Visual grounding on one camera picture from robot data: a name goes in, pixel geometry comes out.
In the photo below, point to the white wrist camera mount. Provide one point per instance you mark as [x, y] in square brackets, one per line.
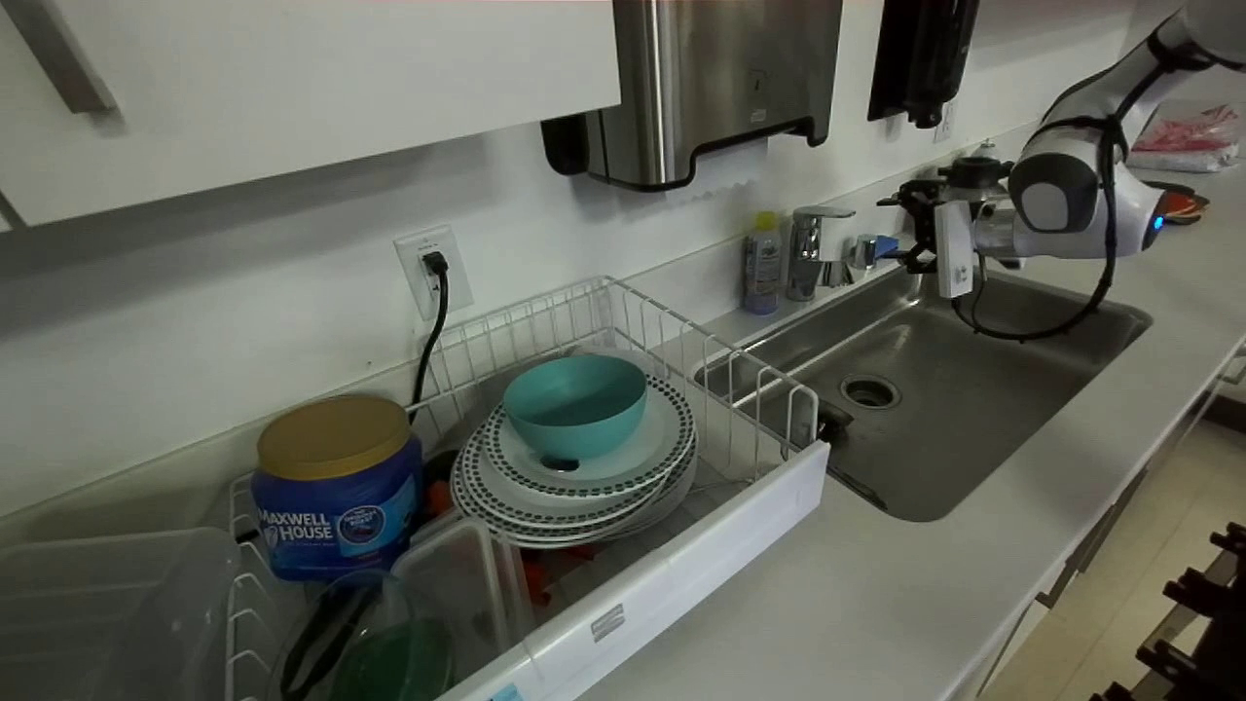
[956, 256]

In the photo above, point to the teal bowl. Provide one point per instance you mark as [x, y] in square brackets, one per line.
[578, 404]

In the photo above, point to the pale plain plate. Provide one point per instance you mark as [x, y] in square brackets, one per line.
[655, 450]

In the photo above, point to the black-patterned rim plate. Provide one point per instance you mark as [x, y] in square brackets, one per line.
[521, 532]
[501, 487]

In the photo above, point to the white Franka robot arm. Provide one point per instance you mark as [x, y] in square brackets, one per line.
[1075, 197]

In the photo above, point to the pink plastic bag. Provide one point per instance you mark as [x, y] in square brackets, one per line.
[1188, 139]

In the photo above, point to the soap bottle with yellow cap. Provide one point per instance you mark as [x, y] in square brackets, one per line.
[764, 266]

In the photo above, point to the chrome side sprayer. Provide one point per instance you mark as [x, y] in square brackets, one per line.
[858, 258]

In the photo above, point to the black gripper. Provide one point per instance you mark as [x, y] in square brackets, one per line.
[993, 208]

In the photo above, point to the white upper cabinet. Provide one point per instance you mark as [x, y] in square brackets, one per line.
[326, 80]

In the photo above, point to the black wall-mounted panel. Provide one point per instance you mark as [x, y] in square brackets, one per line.
[923, 53]

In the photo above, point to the small blue object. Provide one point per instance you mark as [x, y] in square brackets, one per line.
[887, 248]

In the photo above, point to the red plate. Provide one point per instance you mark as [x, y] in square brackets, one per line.
[1185, 202]

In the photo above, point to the white wall outlet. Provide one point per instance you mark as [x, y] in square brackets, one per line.
[418, 279]

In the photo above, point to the green bowl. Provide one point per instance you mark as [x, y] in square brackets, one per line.
[392, 666]

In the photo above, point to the stainless steel sink basin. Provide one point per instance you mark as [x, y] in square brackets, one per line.
[987, 389]

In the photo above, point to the sink drain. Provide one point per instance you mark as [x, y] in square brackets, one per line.
[870, 389]

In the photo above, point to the large clear plastic container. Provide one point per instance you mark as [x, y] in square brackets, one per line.
[102, 624]

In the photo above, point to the blue coffee canister yellow lid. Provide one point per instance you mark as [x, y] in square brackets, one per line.
[338, 506]

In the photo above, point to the small clear plastic container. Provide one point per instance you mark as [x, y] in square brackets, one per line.
[468, 597]

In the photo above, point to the chrome faucet tap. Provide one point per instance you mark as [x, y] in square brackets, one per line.
[814, 240]

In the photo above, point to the stainless paper towel dispenser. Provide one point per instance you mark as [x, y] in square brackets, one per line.
[701, 80]

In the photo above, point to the black metal frame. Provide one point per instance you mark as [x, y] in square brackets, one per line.
[1193, 624]

